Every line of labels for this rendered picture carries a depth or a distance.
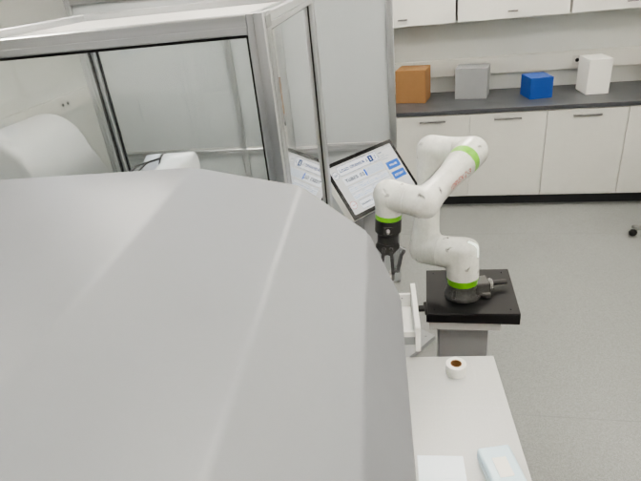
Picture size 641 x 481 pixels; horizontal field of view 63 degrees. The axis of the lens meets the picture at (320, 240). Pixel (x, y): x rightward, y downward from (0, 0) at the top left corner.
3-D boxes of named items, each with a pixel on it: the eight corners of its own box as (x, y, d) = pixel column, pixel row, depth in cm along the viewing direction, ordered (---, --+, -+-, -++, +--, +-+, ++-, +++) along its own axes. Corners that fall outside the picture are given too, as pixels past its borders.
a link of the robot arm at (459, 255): (447, 270, 225) (446, 230, 217) (484, 277, 216) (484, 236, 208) (435, 284, 216) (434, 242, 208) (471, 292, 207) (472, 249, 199)
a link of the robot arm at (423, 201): (444, 175, 199) (444, 148, 193) (473, 180, 193) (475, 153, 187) (401, 220, 175) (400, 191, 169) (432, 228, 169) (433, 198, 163)
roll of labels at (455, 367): (460, 364, 187) (461, 354, 185) (469, 376, 181) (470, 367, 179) (442, 367, 186) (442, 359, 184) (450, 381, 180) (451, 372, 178)
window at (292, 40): (330, 235, 236) (307, 4, 192) (310, 362, 160) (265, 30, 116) (328, 235, 236) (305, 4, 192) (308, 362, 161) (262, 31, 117)
